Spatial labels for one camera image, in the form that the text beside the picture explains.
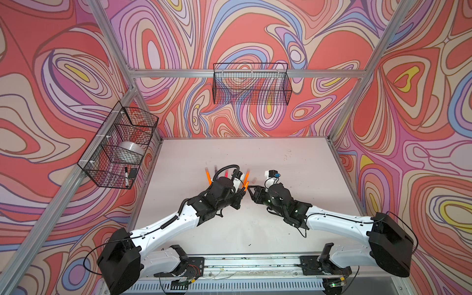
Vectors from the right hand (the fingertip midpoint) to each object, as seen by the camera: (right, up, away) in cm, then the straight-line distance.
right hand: (250, 192), depth 80 cm
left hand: (-2, +1, -2) cm, 3 cm away
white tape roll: (-49, +20, -7) cm, 53 cm away
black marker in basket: (-50, +8, -8) cm, 51 cm away
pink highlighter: (-10, +9, -11) cm, 18 cm away
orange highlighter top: (-22, +5, +21) cm, 31 cm away
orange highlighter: (-1, +2, +19) cm, 19 cm away
